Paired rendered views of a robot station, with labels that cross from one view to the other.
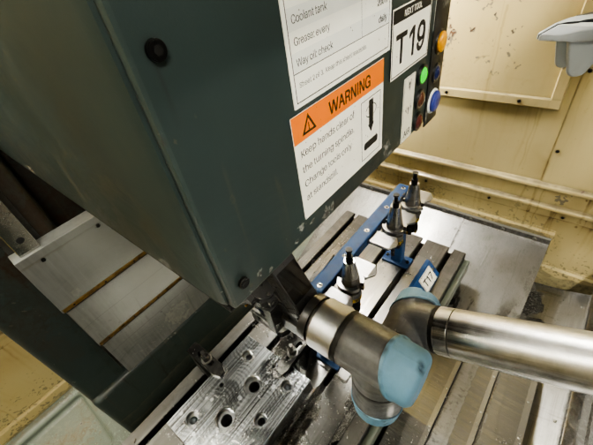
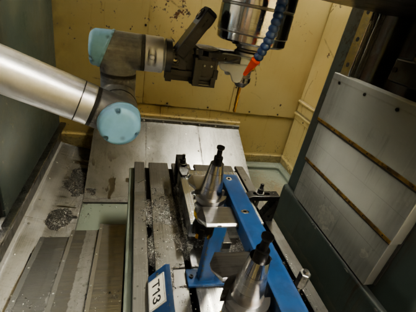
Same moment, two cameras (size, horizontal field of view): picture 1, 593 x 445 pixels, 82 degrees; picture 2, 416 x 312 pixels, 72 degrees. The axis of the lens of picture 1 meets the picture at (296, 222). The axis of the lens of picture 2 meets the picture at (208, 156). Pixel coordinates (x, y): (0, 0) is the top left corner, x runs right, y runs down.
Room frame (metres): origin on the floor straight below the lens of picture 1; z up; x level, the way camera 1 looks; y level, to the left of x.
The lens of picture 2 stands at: (0.70, -0.53, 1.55)
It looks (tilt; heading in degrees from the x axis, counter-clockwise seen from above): 28 degrees down; 117
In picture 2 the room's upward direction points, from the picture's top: 11 degrees clockwise
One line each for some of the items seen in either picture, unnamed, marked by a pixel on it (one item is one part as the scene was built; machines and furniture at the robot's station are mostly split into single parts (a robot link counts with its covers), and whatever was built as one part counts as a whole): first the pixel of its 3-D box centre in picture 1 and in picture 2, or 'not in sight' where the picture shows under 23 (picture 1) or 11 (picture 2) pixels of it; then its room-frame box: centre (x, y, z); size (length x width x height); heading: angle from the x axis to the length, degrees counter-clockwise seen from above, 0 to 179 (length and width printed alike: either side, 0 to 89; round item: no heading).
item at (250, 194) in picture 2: (208, 364); (259, 201); (0.50, 0.31, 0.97); 0.13 x 0.03 x 0.15; 45
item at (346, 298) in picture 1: (337, 299); (203, 182); (0.46, -0.06, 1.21); 0.07 x 0.05 x 0.01; 45
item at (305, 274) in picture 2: not in sight; (298, 288); (0.72, 0.06, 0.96); 0.03 x 0.03 x 0.13
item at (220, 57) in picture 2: not in sight; (220, 57); (0.38, 0.06, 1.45); 0.09 x 0.05 x 0.02; 31
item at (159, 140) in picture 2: not in sight; (175, 166); (-0.05, 0.60, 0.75); 0.89 x 0.67 x 0.26; 45
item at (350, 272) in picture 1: (349, 270); (213, 178); (0.50, -0.10, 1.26); 0.04 x 0.04 x 0.07
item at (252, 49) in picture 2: not in sight; (248, 49); (0.41, 0.13, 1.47); 0.06 x 0.06 x 0.03
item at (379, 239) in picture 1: (384, 241); (233, 265); (0.62, -0.22, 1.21); 0.07 x 0.05 x 0.01; 45
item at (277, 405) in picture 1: (242, 404); (215, 199); (0.38, 0.22, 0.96); 0.29 x 0.23 x 0.05; 135
